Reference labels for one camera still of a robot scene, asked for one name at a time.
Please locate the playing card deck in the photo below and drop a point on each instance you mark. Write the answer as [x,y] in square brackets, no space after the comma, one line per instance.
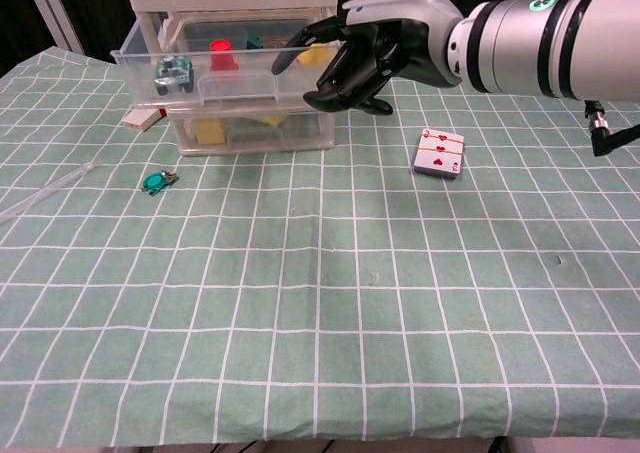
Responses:
[439,155]

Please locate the green checked tablecloth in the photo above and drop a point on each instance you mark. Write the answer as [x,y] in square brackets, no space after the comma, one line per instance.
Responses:
[320,298]

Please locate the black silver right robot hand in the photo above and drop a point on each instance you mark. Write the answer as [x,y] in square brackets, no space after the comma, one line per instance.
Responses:
[400,38]

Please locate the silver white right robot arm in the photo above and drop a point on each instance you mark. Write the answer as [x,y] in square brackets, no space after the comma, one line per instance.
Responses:
[550,43]

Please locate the yellow toy block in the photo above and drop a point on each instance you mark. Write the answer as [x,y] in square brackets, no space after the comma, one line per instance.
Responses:
[210,132]

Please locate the red toy cone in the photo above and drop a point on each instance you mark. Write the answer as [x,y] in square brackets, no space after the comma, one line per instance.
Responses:
[223,55]

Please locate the teal binder clip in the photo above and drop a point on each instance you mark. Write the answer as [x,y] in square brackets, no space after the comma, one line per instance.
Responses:
[254,39]

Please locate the white metal frame post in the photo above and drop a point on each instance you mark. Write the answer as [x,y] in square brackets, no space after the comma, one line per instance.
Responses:
[55,13]

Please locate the clear plastic drawer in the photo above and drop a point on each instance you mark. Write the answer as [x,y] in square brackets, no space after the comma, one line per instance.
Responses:
[240,90]
[300,135]

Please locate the red and white box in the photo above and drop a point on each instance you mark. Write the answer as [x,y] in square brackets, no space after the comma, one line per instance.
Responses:
[142,119]

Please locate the clear plastic pipette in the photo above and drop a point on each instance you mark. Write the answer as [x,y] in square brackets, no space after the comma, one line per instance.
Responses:
[45,190]

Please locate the yellow toy duck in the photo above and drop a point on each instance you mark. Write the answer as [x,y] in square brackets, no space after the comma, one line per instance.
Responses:
[315,55]

